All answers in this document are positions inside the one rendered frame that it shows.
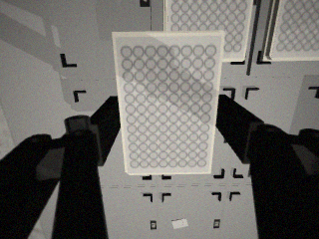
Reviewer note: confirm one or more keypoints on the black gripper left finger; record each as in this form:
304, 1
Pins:
72, 159

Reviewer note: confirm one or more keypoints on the grey deck plate with bay grid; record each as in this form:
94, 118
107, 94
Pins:
35, 98

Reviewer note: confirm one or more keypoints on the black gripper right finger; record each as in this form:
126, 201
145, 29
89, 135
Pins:
283, 168

